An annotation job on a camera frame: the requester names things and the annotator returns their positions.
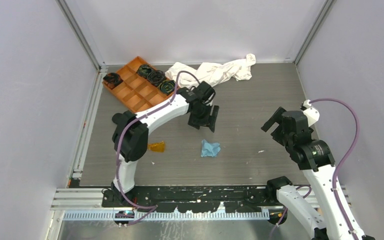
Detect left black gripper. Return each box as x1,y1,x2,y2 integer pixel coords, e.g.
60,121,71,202
189,102,219,133

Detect blue cleaning cloth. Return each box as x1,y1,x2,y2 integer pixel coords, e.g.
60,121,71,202
200,139,221,158

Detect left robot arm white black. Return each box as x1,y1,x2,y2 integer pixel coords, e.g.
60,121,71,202
111,82,220,207

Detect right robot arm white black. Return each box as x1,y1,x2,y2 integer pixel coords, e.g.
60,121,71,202
261,106,373,240

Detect orange sunglasses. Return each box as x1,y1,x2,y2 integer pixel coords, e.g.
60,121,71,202
147,141,166,153

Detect white crumpled cloth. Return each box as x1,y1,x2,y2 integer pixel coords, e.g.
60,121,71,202
165,53,256,89

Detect black coiled item right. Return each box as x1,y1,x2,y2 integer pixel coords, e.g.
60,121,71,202
157,80,178,96

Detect black coiled item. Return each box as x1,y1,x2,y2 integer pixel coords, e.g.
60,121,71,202
136,64,155,79
146,70,167,87
157,80,178,96
103,72,123,90

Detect black coiled item middle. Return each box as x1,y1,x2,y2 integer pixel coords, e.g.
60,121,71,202
146,70,167,87

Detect orange compartment tray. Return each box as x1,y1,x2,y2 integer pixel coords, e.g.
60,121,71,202
102,56,173,113

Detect black coiled item top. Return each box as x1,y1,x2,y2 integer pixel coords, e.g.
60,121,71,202
136,64,155,79

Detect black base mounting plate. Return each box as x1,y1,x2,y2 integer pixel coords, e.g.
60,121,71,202
101,185,283,213

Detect black coiled item far left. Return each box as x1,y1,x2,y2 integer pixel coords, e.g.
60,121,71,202
103,72,123,90

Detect white slotted cable duct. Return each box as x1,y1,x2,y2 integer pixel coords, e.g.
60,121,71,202
62,209,270,221

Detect aluminium frame rail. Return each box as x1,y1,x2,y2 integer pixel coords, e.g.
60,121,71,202
51,65,108,211

